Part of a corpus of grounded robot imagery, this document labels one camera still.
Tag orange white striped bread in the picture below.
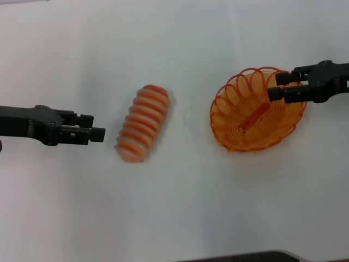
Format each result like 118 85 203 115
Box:
113 84 172 164

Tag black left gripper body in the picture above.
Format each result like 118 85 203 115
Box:
0 104 75 147

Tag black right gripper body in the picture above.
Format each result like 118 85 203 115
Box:
309 60 349 104

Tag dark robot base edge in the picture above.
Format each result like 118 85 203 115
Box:
174 249 309 262

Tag orange woven wire basket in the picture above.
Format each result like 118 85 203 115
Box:
209 66 308 153

